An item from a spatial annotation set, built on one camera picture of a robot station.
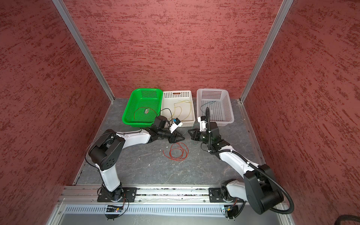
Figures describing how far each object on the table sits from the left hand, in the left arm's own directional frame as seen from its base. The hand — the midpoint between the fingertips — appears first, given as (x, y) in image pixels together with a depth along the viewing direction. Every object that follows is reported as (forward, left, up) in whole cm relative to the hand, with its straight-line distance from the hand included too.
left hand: (182, 139), depth 88 cm
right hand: (+1, -3, +6) cm, 7 cm away
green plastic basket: (+32, +33, -5) cm, 46 cm away
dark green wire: (+38, -20, -7) cm, 44 cm away
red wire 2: (-1, +1, -9) cm, 9 cm away
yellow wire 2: (+35, +8, -5) cm, 36 cm away
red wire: (+32, +33, -6) cm, 46 cm away
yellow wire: (+40, -3, -6) cm, 41 cm away
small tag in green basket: (+30, +30, -8) cm, 43 cm away
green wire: (+2, -8, -10) cm, 13 cm away
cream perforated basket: (+36, +4, -6) cm, 37 cm away
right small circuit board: (-37, -27, -11) cm, 47 cm away
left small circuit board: (-36, +36, -10) cm, 52 cm away
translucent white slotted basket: (+39, -31, -6) cm, 51 cm away
